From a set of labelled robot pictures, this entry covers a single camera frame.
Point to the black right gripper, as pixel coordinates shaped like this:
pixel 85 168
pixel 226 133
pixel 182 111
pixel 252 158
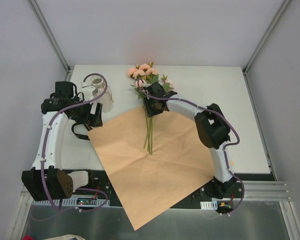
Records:
pixel 151 110

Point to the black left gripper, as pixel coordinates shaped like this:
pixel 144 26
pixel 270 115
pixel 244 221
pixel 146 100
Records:
pixel 97 114

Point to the black ribbon with gold text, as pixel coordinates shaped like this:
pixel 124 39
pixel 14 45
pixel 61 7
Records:
pixel 81 135

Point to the green and orange wrapping paper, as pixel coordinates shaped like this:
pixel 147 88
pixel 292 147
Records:
pixel 148 183

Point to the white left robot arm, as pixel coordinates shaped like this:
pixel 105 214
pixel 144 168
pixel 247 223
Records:
pixel 46 180

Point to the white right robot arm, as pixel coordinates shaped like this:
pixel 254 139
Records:
pixel 212 128

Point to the white ribbed ceramic vase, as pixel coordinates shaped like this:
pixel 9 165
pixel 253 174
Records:
pixel 99 85

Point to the pink artificial flower bunch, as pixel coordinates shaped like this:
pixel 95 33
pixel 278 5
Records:
pixel 143 76

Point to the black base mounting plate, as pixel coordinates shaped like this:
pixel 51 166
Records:
pixel 99 180

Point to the beige cloth at bottom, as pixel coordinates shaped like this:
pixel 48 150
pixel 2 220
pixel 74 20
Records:
pixel 66 237

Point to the red object at bottom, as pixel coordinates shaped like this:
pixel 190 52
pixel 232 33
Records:
pixel 28 237

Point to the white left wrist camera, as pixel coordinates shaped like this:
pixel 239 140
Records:
pixel 89 91

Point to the left white cable duct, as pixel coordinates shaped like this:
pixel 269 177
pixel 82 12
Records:
pixel 76 202

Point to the white cable duct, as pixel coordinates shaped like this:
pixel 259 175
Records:
pixel 216 204
pixel 76 202

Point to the left aluminium corner post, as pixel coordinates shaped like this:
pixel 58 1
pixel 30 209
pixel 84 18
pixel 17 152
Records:
pixel 49 34

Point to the aluminium corner post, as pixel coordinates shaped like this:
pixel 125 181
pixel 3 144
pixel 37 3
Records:
pixel 267 34
pixel 49 34

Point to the right white cable duct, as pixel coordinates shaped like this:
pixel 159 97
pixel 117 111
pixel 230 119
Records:
pixel 216 204

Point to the aluminium frame rail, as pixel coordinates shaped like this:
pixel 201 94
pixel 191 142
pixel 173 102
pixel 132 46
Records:
pixel 256 185

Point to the right aluminium corner post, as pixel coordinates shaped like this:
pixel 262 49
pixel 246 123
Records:
pixel 267 34

